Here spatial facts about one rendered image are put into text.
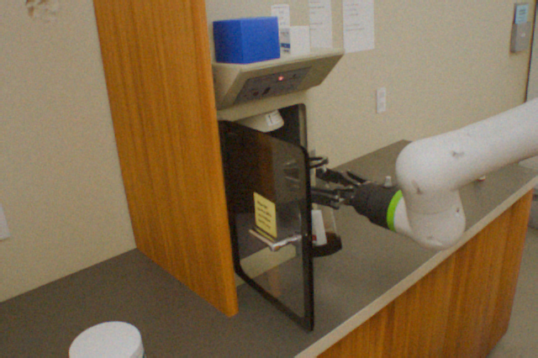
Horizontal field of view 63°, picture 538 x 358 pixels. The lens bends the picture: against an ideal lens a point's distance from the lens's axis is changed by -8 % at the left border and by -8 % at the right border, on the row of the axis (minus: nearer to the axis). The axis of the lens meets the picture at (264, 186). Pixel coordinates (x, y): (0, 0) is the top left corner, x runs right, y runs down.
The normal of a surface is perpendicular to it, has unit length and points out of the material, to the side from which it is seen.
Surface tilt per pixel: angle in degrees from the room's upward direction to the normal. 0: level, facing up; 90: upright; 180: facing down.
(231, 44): 90
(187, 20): 90
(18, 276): 90
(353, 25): 90
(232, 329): 0
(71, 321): 0
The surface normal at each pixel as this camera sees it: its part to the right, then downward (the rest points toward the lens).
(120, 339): -0.07, -0.92
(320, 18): 0.65, 0.25
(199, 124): -0.76, 0.29
